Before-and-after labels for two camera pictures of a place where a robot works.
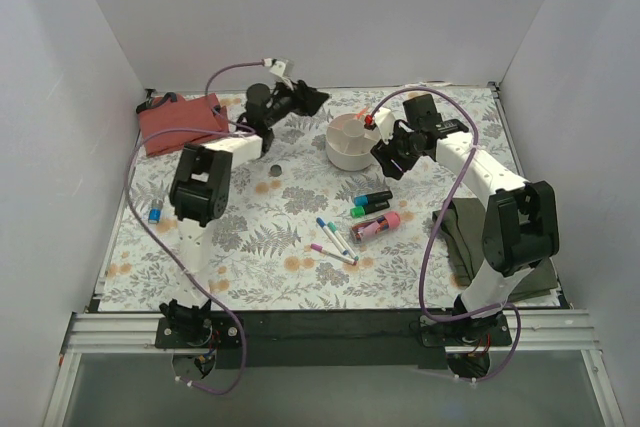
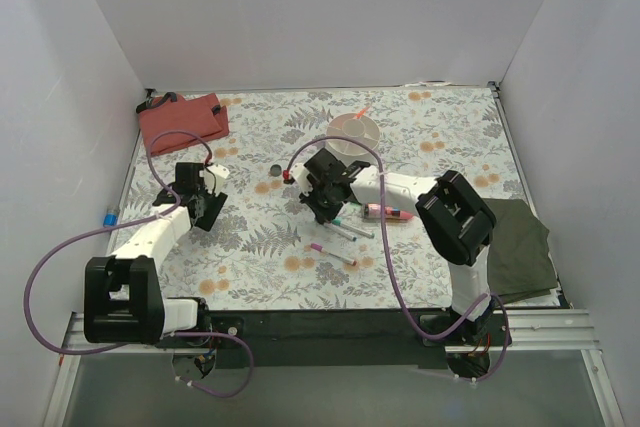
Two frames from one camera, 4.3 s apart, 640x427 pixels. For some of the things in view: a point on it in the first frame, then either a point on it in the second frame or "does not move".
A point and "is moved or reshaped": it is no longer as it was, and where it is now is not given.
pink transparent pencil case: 367,229 to 373,211
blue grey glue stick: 155,211 is moved or reshaped
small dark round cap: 275,170 does not move
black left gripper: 299,97 to 211,209
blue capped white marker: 323,225 to 369,235
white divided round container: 349,143 does not move
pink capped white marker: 320,248 does not move
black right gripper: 395,154 to 316,202
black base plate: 334,339 does not move
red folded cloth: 169,124 does not move
